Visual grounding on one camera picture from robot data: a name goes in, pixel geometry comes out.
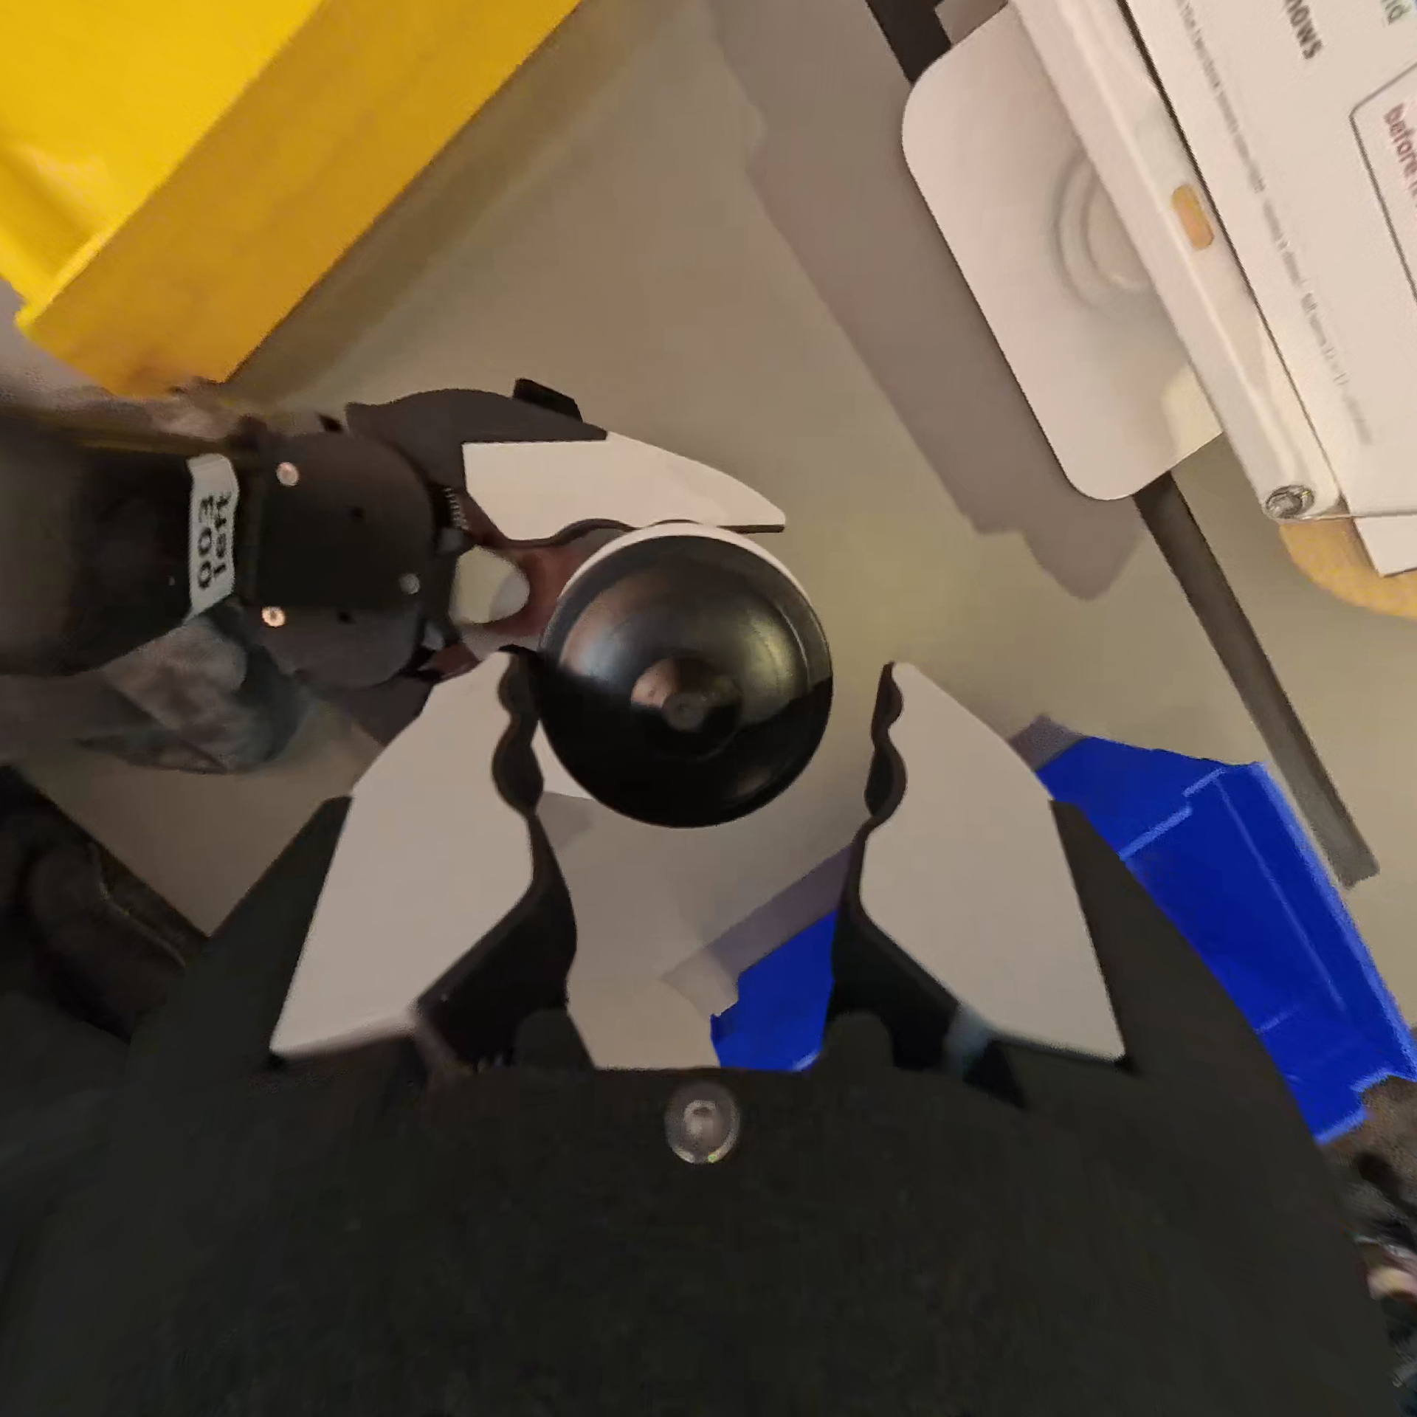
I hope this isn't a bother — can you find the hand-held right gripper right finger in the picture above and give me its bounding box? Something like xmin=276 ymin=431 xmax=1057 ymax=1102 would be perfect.
xmin=831 ymin=662 xmax=1129 ymax=1082

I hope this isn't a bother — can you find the instruction sheet on stand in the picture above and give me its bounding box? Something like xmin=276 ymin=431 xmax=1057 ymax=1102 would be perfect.
xmin=1013 ymin=0 xmax=1417 ymax=620

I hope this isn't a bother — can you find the grey table cable hatch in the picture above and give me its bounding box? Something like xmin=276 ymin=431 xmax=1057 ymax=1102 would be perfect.
xmin=864 ymin=0 xmax=1381 ymax=888

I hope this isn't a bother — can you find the black bottle lid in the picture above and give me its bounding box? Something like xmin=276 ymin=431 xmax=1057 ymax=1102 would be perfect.
xmin=539 ymin=530 xmax=834 ymax=831

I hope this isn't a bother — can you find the blue storage bin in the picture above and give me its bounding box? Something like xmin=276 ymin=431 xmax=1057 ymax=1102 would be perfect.
xmin=709 ymin=736 xmax=1417 ymax=1143

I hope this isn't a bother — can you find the yellow storage bin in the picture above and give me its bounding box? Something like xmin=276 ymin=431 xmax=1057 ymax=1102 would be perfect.
xmin=0 ymin=0 xmax=578 ymax=399

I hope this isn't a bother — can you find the person's left hand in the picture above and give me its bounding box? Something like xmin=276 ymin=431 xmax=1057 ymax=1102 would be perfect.
xmin=477 ymin=541 xmax=569 ymax=657

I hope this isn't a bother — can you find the white stand base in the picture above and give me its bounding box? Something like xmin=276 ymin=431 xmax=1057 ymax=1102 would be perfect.
xmin=903 ymin=6 xmax=1220 ymax=503

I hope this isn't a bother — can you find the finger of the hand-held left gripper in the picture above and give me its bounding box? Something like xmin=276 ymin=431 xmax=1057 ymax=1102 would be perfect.
xmin=460 ymin=431 xmax=789 ymax=547
xmin=450 ymin=549 xmax=532 ymax=660

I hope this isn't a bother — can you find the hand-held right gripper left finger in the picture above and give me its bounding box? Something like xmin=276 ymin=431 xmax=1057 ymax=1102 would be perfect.
xmin=269 ymin=654 xmax=579 ymax=1072

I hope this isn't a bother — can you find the printed instruction sheet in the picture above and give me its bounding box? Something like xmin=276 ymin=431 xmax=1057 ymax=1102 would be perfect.
xmin=1119 ymin=0 xmax=1417 ymax=578

